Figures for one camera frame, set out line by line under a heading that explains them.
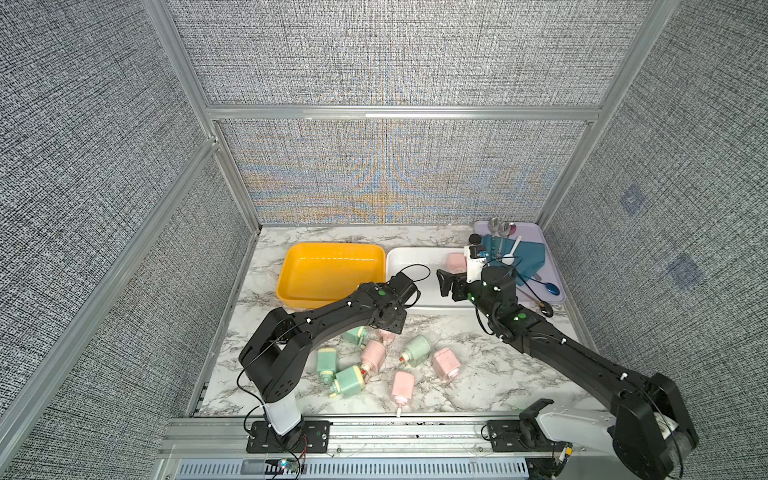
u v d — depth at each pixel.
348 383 0.75
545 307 0.97
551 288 1.01
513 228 1.17
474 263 0.70
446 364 0.78
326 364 0.79
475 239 1.03
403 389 0.75
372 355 0.80
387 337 0.88
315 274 1.06
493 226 1.17
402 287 0.69
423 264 0.72
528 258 1.09
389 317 0.63
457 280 0.72
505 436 0.73
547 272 1.07
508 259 1.06
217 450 0.74
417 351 0.80
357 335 0.85
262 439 0.72
